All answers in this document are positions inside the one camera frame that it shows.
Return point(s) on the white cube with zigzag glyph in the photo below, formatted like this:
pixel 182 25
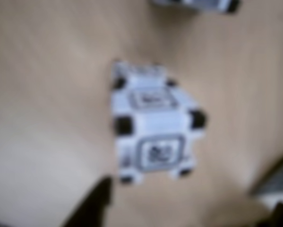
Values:
pixel 214 4

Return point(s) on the white cube with looped glyph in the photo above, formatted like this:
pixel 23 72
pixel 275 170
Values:
pixel 160 123

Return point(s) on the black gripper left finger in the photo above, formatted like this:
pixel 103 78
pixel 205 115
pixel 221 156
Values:
pixel 91 208

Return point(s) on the white cube with arrowhead glyph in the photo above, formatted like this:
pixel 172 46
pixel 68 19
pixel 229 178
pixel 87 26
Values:
pixel 141 71

